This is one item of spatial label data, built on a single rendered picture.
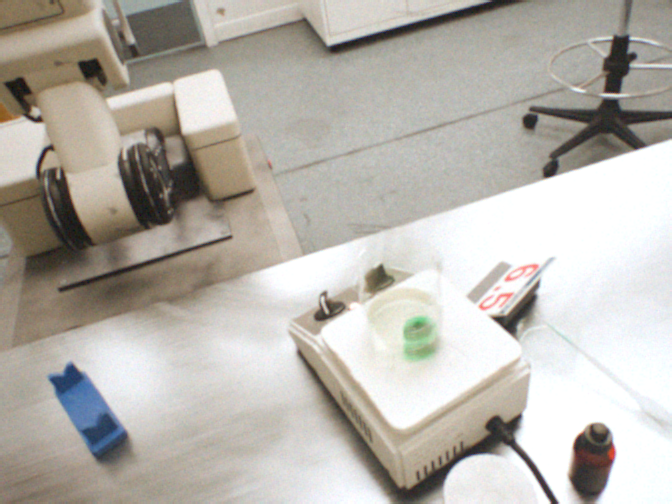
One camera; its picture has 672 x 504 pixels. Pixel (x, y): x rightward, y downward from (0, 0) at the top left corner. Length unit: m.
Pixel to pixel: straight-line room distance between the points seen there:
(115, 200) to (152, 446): 0.67
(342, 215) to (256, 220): 0.59
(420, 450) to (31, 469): 0.36
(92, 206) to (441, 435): 0.87
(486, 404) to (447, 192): 1.55
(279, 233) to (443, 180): 0.83
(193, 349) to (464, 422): 0.30
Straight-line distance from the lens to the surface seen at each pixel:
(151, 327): 0.68
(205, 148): 1.41
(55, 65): 1.19
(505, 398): 0.49
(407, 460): 0.46
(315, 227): 1.93
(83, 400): 0.64
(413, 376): 0.46
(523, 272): 0.62
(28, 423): 0.67
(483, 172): 2.08
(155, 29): 3.42
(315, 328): 0.54
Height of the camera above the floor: 1.21
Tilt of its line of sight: 42 degrees down
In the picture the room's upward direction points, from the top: 12 degrees counter-clockwise
